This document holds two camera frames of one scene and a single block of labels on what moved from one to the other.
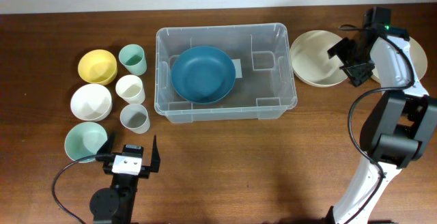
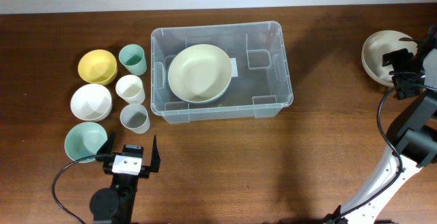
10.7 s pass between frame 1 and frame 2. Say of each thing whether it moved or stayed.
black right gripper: moved
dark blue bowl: stayed
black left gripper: stayed
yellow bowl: stayed
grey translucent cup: stayed
